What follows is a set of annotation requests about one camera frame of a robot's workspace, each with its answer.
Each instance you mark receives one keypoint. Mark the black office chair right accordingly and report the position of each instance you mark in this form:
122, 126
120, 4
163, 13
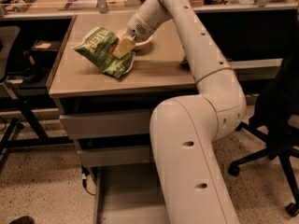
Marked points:
276, 119

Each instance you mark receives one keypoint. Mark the grey top drawer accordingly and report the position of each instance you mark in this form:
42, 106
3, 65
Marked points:
106, 124

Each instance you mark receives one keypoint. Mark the grey middle drawer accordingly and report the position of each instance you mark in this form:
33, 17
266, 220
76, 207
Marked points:
115, 156

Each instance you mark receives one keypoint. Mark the grey drawer cabinet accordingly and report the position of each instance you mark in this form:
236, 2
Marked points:
160, 72

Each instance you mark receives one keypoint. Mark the white ceramic bowl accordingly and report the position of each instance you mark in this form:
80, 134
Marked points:
139, 45

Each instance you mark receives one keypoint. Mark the green jalapeno chip bag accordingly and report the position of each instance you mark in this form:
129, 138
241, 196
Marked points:
98, 46

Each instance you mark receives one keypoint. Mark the black coiled tool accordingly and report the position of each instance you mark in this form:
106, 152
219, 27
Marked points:
22, 5

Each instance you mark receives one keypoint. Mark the grey open bottom drawer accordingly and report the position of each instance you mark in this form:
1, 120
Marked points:
129, 194

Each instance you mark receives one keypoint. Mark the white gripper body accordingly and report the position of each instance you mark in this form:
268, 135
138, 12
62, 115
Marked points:
135, 26

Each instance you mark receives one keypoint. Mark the black box with label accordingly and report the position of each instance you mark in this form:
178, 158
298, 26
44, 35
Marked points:
44, 52

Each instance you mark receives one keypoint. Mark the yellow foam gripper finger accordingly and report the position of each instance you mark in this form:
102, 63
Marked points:
125, 46

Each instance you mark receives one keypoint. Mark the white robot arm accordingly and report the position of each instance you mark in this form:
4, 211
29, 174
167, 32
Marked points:
182, 129

